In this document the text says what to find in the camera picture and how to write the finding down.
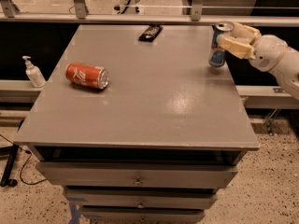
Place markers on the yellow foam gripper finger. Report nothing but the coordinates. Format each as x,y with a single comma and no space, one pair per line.
245,34
236,46

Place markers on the blue silver redbull can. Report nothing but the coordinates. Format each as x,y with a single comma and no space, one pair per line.
217,53

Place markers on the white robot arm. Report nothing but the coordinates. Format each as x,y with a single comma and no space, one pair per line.
267,53

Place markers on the red cola can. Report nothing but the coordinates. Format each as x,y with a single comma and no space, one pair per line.
83,74

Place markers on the black snack bar wrapper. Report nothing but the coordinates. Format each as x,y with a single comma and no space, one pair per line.
151,33

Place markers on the grey drawer cabinet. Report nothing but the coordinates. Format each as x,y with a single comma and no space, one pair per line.
164,104

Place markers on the grey metal railing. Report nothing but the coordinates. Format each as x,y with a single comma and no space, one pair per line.
208,12

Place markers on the white pump sanitizer bottle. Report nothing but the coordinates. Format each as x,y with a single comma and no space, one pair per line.
34,74

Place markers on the top grey drawer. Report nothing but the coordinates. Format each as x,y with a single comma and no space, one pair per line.
137,175

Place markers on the grey drawer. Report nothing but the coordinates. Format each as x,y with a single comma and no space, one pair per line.
141,198
142,215
137,175

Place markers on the middle grey drawer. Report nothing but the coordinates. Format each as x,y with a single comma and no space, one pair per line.
141,198

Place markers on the bottom grey drawer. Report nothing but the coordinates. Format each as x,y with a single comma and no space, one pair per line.
142,215

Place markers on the black stand leg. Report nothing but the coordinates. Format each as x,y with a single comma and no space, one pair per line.
10,153

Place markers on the metal bracket on ledge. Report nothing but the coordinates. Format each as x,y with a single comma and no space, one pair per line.
278,90

